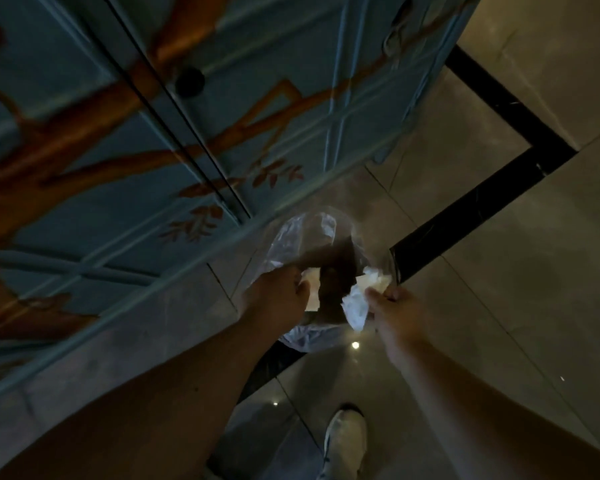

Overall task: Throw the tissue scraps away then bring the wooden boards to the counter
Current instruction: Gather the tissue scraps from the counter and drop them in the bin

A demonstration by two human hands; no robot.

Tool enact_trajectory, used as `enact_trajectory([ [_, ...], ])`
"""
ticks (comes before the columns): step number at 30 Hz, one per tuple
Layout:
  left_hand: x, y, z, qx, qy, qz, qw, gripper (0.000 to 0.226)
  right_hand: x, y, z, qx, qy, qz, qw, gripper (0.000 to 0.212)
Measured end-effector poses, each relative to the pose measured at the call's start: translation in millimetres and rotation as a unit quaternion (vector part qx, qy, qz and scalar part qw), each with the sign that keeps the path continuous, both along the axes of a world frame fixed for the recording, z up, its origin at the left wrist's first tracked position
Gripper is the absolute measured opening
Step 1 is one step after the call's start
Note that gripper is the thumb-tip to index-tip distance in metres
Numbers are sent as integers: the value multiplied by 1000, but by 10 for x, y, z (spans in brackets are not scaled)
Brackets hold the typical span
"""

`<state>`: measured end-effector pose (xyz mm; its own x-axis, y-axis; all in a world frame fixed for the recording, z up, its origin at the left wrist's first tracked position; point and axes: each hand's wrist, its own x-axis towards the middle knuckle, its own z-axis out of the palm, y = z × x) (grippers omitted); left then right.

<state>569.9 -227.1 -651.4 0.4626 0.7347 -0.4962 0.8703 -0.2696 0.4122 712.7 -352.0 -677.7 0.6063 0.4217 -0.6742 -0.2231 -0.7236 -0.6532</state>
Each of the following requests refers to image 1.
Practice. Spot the large white tissue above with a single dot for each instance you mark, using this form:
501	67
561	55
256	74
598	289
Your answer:
312	289

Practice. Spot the bin with clear plastic liner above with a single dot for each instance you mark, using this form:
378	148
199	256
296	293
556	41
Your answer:
305	234

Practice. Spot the person's left hand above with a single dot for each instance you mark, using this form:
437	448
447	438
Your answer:
275	299

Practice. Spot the person's white shoe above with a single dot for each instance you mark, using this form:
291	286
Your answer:
345	444

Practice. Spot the blue painted cabinet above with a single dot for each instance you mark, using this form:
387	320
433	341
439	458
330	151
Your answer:
105	144

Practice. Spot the person's right forearm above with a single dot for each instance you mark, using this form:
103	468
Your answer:
470	419

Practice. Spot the person's left forearm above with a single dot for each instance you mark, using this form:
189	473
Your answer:
155	419

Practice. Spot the person's right hand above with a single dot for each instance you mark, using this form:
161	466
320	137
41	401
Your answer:
400	324

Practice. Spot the white tissue piece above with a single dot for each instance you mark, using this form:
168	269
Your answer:
357	304

